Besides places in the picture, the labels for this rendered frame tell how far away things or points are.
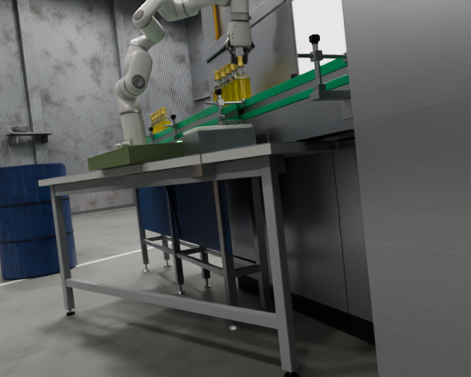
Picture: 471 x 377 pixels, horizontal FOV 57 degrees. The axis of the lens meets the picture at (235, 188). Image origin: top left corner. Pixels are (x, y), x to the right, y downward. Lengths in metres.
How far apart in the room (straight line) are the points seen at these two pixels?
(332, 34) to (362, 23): 0.64
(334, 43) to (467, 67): 0.85
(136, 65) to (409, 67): 1.26
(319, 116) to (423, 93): 0.54
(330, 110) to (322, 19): 0.46
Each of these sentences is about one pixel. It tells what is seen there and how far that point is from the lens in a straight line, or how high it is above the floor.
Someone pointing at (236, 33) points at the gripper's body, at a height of 1.25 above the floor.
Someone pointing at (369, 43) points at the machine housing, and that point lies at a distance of 0.95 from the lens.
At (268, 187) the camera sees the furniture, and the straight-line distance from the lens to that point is 1.34.
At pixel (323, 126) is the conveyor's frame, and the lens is 1.33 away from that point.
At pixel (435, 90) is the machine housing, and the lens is 0.83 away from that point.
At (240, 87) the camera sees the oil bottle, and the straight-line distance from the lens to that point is 1.86.
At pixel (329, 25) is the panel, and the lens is 1.62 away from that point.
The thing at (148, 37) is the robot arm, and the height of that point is 1.31.
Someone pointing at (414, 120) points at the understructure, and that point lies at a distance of 0.86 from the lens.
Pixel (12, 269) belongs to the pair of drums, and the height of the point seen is 0.09.
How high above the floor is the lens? 0.67
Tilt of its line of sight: 2 degrees down
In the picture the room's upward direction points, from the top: 6 degrees counter-clockwise
